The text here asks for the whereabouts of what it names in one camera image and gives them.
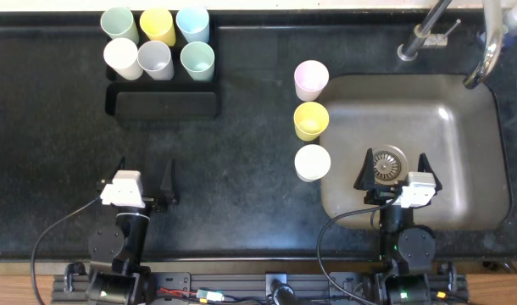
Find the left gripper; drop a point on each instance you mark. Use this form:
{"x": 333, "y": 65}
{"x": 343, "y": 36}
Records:
{"x": 154, "y": 203}

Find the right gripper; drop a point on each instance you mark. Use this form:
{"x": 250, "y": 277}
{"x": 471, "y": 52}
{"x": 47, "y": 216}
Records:
{"x": 379, "y": 198}

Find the white cup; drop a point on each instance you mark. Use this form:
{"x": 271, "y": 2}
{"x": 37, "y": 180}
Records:
{"x": 312, "y": 162}
{"x": 120, "y": 55}

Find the yellow cup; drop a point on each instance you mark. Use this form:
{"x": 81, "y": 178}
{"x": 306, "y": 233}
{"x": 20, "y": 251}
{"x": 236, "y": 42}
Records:
{"x": 311, "y": 119}
{"x": 157, "y": 23}

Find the pink cup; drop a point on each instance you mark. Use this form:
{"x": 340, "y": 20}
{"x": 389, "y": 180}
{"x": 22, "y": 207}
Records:
{"x": 311, "y": 77}

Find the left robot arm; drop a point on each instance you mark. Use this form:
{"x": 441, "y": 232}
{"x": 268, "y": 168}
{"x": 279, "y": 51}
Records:
{"x": 114, "y": 250}

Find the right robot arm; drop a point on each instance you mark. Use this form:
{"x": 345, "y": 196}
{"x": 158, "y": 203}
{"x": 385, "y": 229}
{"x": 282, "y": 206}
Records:
{"x": 415, "y": 247}

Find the steel sink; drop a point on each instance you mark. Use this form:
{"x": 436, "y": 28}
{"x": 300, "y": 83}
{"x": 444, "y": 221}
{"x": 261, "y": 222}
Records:
{"x": 453, "y": 148}

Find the black tray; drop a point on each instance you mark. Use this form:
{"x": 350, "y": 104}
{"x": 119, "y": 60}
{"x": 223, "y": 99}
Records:
{"x": 165, "y": 106}

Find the grey cup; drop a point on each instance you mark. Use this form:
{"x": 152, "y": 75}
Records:
{"x": 155, "y": 57}

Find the steel tap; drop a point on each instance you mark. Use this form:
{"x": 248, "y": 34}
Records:
{"x": 411, "y": 44}

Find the green cup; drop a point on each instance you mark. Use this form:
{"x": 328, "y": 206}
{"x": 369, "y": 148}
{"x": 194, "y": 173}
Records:
{"x": 118, "y": 22}
{"x": 197, "y": 58}

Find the blue cup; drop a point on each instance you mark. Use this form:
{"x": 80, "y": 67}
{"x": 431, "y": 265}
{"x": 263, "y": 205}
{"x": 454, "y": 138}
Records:
{"x": 192, "y": 21}

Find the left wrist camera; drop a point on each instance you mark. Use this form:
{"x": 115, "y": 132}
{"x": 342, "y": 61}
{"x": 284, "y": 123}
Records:
{"x": 123, "y": 188}

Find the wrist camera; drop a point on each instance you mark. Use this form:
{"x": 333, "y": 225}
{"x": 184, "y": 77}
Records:
{"x": 419, "y": 188}
{"x": 123, "y": 188}

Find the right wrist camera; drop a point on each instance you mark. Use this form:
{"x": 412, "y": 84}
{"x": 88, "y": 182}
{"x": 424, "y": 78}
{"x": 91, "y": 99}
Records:
{"x": 419, "y": 188}

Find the mounting rail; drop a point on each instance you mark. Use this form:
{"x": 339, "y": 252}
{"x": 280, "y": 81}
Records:
{"x": 233, "y": 281}

